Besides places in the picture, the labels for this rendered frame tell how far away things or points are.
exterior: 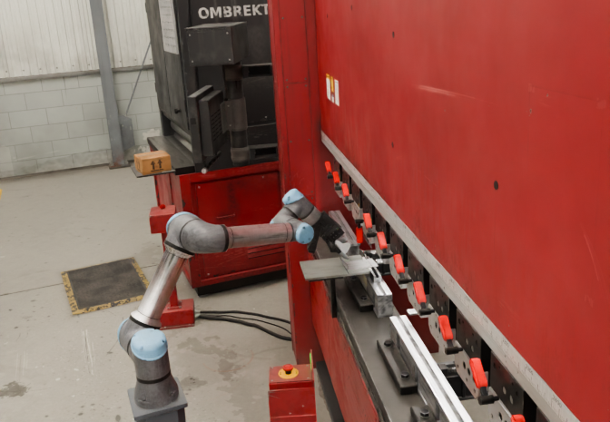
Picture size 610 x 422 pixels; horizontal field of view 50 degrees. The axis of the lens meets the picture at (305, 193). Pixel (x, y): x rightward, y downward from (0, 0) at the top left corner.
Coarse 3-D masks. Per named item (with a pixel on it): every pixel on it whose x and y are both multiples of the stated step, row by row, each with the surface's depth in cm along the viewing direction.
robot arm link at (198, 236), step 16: (192, 224) 224; (208, 224) 224; (256, 224) 235; (272, 224) 237; (288, 224) 240; (304, 224) 241; (192, 240) 222; (208, 240) 221; (224, 240) 223; (240, 240) 228; (256, 240) 231; (272, 240) 235; (288, 240) 240; (304, 240) 240
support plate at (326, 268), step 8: (352, 256) 278; (360, 256) 277; (304, 264) 272; (312, 264) 272; (320, 264) 271; (328, 264) 271; (336, 264) 270; (304, 272) 264; (312, 272) 264; (320, 272) 263; (328, 272) 263; (336, 272) 263; (344, 272) 262; (352, 272) 262; (360, 272) 262; (368, 272) 262
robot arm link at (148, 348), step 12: (144, 336) 221; (156, 336) 221; (132, 348) 218; (144, 348) 215; (156, 348) 216; (144, 360) 216; (156, 360) 217; (168, 360) 222; (144, 372) 217; (156, 372) 218; (168, 372) 222
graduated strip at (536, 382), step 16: (384, 208) 218; (400, 224) 200; (416, 240) 185; (432, 256) 171; (464, 304) 150; (480, 320) 141; (496, 336) 134; (512, 352) 126; (528, 368) 120; (544, 384) 114; (560, 416) 109
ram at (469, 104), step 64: (320, 0) 302; (384, 0) 194; (448, 0) 142; (512, 0) 112; (576, 0) 93; (320, 64) 320; (384, 64) 201; (448, 64) 146; (512, 64) 115; (576, 64) 94; (384, 128) 208; (448, 128) 150; (512, 128) 117; (576, 128) 96; (384, 192) 216; (448, 192) 154; (512, 192) 120; (576, 192) 98; (448, 256) 158; (512, 256) 122; (576, 256) 99; (512, 320) 125; (576, 320) 101; (576, 384) 103
